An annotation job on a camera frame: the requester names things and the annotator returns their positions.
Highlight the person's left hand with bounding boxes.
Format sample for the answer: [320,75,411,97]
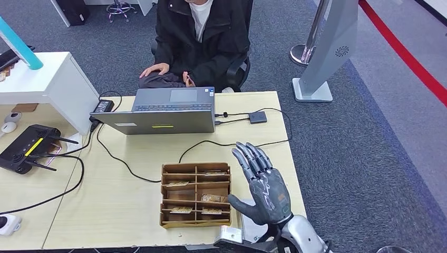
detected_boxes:
[182,71,196,88]

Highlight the person's right hand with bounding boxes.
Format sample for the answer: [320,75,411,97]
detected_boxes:
[139,63,170,79]

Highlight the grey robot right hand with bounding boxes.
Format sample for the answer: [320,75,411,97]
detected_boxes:
[227,141,293,226]

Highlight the silver card reader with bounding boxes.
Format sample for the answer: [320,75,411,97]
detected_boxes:
[238,199,271,244]

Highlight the person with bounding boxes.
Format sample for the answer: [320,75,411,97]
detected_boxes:
[138,0,254,93]

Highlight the brown wooden card organizer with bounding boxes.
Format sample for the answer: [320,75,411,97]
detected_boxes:
[159,162,232,229]

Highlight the pink edged clear card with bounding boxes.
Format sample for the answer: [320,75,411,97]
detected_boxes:
[44,142,63,167]

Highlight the grey laptop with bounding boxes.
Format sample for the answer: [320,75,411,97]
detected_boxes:
[90,86,216,135]

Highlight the black power adapter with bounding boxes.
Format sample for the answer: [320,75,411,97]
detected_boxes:
[92,99,115,113]

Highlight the white desk leg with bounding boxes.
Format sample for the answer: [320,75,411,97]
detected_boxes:
[50,0,72,27]
[137,0,154,16]

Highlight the chrome stool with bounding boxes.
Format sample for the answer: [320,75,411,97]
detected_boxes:
[105,0,138,23]

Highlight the small black USB hub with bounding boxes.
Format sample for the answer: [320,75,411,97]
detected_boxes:
[249,111,268,124]

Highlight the black cabinet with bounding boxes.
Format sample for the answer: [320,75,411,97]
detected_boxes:
[55,0,91,26]

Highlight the white paper sheet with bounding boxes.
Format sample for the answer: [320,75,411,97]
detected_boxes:
[66,132,83,153]

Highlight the white desk riser shelf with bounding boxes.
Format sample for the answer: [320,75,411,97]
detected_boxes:
[0,52,101,136]

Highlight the round metal rim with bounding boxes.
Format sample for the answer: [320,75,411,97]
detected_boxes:
[375,246,411,253]

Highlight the brown cardboard piece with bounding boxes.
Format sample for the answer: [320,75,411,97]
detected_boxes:
[11,103,39,113]

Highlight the teal tube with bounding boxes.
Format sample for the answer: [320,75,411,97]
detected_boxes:
[0,15,44,71]

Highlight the grey kiosk stand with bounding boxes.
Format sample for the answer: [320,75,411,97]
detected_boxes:
[291,0,359,103]

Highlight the black tablet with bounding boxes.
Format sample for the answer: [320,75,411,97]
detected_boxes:
[0,45,36,71]

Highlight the black router with antennas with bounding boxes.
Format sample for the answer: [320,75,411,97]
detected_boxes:
[0,124,80,175]

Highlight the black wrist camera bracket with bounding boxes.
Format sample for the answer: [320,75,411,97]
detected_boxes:
[213,223,285,253]

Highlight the short black USB cable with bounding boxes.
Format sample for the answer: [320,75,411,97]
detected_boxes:
[214,118,250,125]
[214,111,251,118]

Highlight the black adapter output cable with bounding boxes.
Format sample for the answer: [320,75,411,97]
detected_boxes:
[99,91,123,113]

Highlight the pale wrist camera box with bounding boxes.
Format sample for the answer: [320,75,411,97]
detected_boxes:
[219,225,244,244]

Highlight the long black hub cable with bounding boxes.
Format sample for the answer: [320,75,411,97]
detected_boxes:
[178,107,293,164]

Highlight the black mains cable with plug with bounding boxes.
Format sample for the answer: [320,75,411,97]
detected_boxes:
[52,118,103,158]

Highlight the black desk cable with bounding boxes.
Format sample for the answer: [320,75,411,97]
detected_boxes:
[95,123,162,183]

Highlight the chrome stanchion post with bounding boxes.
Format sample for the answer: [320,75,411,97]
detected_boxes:
[289,0,331,67]

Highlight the long black router cable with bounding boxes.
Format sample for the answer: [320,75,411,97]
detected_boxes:
[0,154,85,215]

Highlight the white camera device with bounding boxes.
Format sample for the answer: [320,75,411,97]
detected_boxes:
[0,214,22,236]

